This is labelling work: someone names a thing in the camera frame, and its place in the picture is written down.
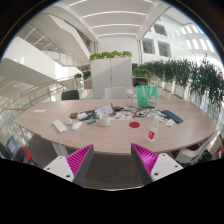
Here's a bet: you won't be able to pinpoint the clear white-lidded sports bottle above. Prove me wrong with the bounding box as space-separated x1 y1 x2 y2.
125 87 135 108

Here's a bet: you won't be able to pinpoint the tangled black cables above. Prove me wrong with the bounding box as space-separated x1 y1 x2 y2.
123 105 168 119

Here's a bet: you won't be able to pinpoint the black notebook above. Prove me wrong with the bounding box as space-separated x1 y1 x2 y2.
77 109 98 122

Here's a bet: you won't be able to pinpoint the green cat-print tote bag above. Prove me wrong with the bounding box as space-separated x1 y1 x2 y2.
135 85 159 109

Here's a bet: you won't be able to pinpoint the clear red-labelled water bottle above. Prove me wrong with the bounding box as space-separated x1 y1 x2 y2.
147 116 161 143

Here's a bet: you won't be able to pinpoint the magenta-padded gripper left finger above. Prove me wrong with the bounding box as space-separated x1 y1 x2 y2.
43 143 95 188

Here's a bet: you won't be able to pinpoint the white computer mouse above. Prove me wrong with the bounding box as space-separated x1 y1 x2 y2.
70 120 83 132

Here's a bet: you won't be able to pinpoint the white card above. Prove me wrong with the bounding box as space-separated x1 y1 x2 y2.
77 112 89 121

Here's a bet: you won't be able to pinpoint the white cabinet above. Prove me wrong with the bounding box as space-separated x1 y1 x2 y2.
89 57 133 99

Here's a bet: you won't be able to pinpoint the black and red office chair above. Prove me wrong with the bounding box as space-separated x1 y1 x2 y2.
0 134 34 164

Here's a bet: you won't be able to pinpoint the row of green hedge plants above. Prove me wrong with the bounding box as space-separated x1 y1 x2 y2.
132 58 224 108

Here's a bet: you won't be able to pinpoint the glass railing with wooden handrail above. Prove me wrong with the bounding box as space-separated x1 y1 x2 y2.
0 77 74 114

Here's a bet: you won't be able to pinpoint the green plants atop cabinet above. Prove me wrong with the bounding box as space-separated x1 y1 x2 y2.
88 50 133 62

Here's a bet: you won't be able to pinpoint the clear plastic packet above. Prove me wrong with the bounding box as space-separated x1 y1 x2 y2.
165 118 176 128

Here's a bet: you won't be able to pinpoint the colourful sticker sheet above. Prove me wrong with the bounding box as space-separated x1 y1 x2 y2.
109 111 133 121

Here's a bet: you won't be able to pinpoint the white power strip cable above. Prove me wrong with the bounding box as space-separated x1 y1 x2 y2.
58 131 65 148

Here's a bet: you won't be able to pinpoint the brown booklet with papers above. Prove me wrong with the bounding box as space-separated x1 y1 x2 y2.
94 103 115 118

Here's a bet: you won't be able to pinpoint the ceiling strip lights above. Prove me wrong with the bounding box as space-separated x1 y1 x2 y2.
68 0 154 38

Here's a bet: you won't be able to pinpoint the white office chair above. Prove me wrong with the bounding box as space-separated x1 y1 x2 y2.
171 133 223 166

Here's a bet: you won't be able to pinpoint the white power strip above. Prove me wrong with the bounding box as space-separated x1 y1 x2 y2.
52 119 68 134

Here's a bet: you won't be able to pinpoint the green plants in brown planter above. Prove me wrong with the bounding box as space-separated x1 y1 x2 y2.
73 70 93 90

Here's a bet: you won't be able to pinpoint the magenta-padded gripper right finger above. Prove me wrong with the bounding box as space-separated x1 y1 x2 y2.
130 143 184 186

